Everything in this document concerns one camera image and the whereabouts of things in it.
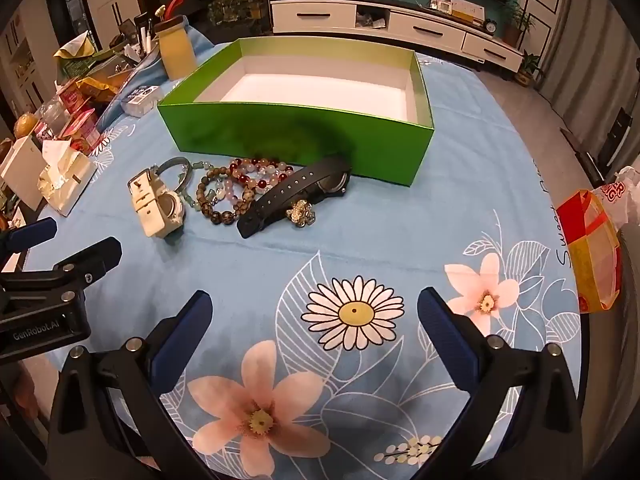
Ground brown bead bracelet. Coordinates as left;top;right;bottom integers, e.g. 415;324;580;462
196;165;256;226

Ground small white carton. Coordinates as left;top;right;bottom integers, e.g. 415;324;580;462
122;85;161;117

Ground white and yellow boxes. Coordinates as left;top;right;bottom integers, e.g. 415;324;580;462
430;0;486;23

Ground tall potted plant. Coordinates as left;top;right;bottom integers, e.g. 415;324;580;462
502;0;535;46

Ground white flat box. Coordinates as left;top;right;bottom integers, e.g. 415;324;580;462
0;135;46;211

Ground tissue pack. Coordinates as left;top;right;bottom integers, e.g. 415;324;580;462
37;140;98;217

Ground red and yellow bag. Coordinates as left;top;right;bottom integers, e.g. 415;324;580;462
556;189;623;315

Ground pink bead bracelet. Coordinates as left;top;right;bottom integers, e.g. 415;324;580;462
215;175;271;207

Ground green bead bracelet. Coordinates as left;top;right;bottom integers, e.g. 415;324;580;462
177;160;223;218

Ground black pen holder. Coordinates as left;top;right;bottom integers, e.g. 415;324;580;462
134;12;156;56

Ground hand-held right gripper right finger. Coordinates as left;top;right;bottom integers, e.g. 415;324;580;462
417;287;598;480

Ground white plastic bag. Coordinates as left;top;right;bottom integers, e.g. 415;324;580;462
592;166;640;231

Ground small floor potted plant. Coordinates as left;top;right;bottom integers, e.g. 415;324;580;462
515;52;545;87

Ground silver bangle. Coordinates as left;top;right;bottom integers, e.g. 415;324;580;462
150;156;193;196

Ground rhinestone brooch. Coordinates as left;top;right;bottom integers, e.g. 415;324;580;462
286;200;317;228

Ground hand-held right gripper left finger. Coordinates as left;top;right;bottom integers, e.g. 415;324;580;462
47;289;213;480

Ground yellow jar with brown lid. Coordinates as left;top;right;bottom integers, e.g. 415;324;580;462
154;15;198;81

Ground white tv cabinet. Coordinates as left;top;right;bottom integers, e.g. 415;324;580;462
270;0;525;68

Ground bushy potted plant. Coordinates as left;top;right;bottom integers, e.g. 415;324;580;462
207;0;266;23

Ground black strap watch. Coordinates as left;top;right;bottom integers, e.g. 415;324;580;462
236;156;353;239

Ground cream square watch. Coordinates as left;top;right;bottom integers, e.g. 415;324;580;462
127;166;187;240

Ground green cardboard box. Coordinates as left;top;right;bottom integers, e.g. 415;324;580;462
157;37;435;188

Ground red and white bead bracelet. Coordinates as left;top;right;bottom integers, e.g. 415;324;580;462
227;157;293;187

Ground red snack packets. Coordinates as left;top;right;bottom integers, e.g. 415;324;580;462
55;80;101;155

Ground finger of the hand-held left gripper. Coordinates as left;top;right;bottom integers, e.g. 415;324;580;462
50;237;123;292
0;217;58;266

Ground yellow green bag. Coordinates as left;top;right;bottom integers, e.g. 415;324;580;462
54;32;96;61

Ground orange fruit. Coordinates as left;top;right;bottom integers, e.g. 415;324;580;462
14;114;41;139

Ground blue floral tablecloth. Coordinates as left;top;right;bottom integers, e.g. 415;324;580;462
25;25;586;480

